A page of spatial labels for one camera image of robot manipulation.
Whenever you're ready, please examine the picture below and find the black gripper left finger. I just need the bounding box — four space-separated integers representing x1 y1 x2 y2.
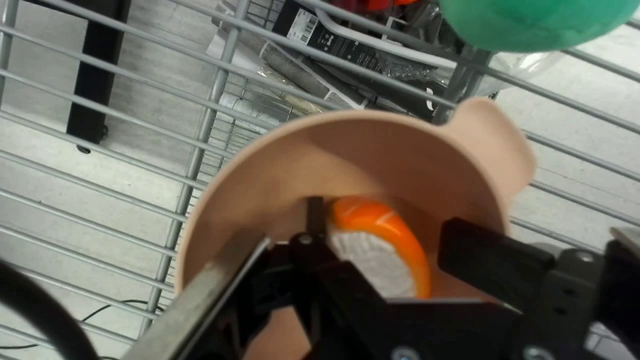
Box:
120 193 396 360

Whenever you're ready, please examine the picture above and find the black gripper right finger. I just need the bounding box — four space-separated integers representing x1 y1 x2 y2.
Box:
436 216 606 305

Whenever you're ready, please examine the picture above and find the orange and white toy slice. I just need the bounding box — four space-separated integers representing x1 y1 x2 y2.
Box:
325 193 436 302

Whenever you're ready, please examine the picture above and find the pink plastic bowl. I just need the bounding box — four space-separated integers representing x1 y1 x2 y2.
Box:
173 96 540 360

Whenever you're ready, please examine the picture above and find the green foam ball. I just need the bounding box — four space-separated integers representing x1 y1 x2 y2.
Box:
436 0 640 54

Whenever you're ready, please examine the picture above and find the black white labelled case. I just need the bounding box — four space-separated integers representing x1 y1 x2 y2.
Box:
206 0 473 123

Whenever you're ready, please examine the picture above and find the silver wire mesh shelf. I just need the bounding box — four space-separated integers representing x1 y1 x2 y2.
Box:
0 0 640 360

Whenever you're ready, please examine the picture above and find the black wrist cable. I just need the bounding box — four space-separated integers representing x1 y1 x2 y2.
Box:
0 258 104 360

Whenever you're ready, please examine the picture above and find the black post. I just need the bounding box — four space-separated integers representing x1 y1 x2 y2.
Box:
64 0 135 146

